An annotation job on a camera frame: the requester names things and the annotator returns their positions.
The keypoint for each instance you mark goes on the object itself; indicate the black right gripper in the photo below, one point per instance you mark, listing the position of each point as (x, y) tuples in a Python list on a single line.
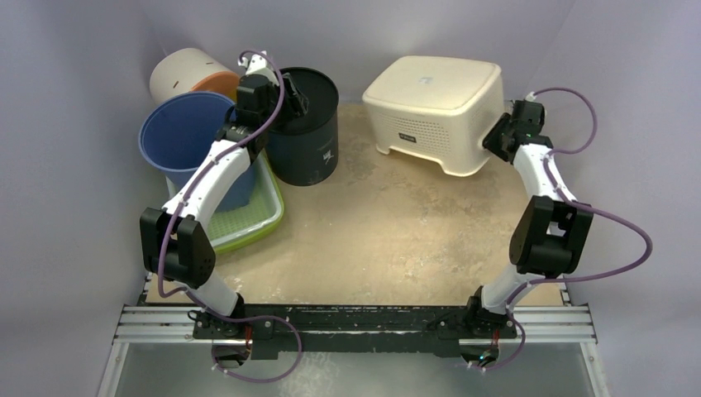
[(498, 139)]

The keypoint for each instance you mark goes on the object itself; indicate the light blue plastic bucket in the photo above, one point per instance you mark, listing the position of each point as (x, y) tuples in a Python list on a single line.
[(177, 136)]

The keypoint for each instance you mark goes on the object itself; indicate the aluminium frame rails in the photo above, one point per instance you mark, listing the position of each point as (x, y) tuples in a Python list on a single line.
[(363, 289)]

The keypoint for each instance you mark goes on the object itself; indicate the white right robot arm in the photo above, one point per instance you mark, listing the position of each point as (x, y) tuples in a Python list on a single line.
[(549, 238)]

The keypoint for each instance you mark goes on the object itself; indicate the cream plastic laundry basket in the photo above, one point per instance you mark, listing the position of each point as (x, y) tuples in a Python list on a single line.
[(437, 109)]

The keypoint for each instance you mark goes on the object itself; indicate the white cylinder container orange-yellow lid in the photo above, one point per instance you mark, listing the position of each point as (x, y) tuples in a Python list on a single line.
[(188, 70)]

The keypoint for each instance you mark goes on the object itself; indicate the dark navy cylindrical bin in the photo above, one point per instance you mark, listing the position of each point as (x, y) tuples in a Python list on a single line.
[(305, 151)]

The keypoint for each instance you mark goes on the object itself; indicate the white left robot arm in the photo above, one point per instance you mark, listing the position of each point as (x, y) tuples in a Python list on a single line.
[(174, 240)]

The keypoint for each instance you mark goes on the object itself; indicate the green tray with white strainer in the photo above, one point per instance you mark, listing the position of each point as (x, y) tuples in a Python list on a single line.
[(231, 230)]

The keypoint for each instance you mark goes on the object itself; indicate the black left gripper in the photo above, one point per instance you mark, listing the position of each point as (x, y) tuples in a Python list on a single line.
[(294, 103)]

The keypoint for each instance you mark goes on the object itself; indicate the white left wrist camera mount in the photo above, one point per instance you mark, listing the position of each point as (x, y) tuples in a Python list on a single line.
[(258, 64)]

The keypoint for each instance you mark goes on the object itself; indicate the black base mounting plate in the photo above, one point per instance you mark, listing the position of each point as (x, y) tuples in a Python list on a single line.
[(269, 329)]

